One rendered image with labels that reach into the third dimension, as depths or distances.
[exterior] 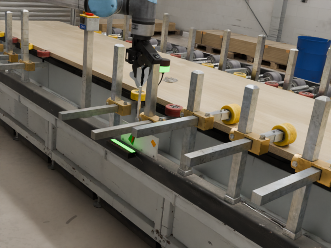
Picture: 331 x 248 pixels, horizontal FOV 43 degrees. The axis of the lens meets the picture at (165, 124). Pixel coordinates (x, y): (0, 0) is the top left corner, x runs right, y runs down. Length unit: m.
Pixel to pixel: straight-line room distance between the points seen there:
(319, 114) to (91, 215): 1.77
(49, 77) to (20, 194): 0.80
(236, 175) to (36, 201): 1.66
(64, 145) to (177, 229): 1.18
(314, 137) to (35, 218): 1.84
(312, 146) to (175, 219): 1.08
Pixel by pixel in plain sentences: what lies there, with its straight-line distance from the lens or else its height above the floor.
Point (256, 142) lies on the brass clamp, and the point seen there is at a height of 0.96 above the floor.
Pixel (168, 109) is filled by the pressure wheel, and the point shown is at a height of 0.90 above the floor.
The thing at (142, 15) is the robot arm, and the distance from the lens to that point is 1.64.
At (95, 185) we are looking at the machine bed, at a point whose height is 0.16.
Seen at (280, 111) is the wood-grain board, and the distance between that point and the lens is 2.03.
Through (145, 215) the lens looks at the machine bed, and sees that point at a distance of 2.41.
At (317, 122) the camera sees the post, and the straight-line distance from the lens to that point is 1.29.
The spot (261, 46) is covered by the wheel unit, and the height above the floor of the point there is 1.09.
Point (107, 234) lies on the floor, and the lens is 2.55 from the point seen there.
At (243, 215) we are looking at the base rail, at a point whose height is 0.70.
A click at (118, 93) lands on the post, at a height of 0.90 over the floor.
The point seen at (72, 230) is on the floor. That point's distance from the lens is 2.58.
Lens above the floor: 1.45
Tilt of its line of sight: 19 degrees down
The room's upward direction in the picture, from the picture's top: 6 degrees clockwise
